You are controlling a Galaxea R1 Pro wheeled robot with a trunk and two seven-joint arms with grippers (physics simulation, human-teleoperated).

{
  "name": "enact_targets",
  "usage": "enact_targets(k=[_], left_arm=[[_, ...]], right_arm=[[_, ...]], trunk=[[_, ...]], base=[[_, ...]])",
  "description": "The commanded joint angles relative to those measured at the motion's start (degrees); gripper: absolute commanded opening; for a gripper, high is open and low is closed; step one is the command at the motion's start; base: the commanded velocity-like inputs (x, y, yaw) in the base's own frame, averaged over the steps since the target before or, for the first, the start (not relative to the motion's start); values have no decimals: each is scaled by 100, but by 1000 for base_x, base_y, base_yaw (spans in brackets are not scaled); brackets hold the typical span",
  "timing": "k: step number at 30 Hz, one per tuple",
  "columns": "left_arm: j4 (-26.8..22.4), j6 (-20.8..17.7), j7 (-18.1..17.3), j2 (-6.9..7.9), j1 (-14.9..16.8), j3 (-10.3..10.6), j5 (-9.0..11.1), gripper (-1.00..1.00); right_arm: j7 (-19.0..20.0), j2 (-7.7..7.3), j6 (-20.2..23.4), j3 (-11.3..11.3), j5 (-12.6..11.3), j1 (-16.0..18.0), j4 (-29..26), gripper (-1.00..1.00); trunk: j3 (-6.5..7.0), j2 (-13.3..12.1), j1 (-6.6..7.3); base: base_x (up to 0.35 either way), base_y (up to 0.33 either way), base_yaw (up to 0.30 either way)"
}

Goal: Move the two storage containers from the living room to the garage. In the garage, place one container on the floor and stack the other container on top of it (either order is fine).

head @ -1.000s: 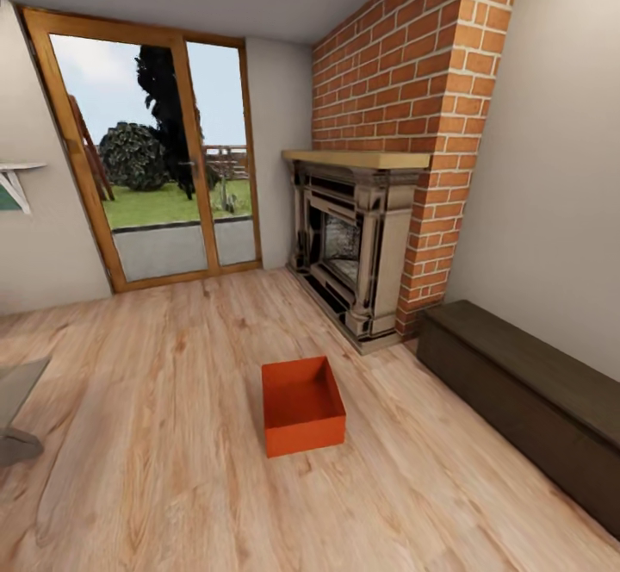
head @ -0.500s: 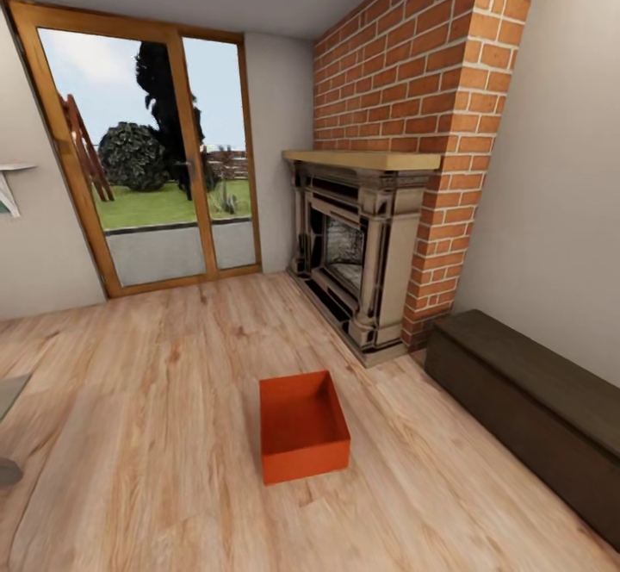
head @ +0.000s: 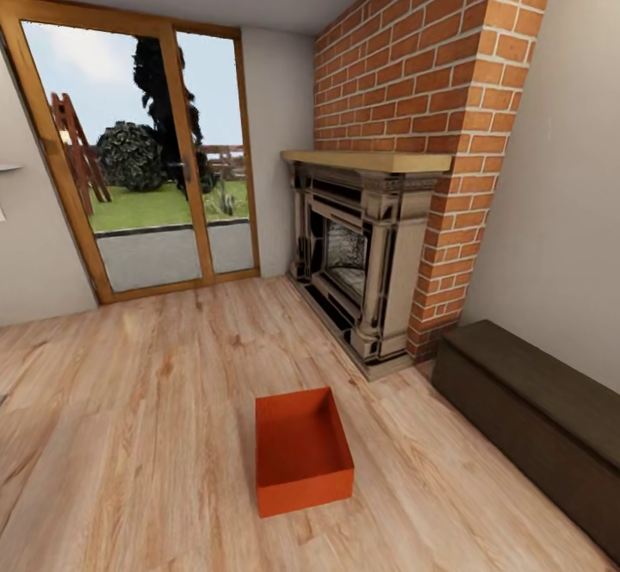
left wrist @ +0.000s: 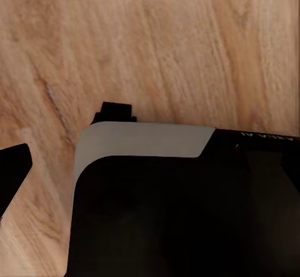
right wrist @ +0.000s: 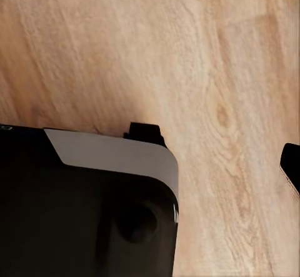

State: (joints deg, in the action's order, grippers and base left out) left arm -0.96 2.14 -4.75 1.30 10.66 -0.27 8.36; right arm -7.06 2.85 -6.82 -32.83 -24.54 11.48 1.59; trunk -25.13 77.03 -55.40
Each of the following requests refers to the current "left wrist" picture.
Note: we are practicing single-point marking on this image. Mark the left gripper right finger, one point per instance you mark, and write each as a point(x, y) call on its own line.
point(290, 162)

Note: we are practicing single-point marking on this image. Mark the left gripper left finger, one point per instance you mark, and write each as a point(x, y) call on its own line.
point(15, 163)

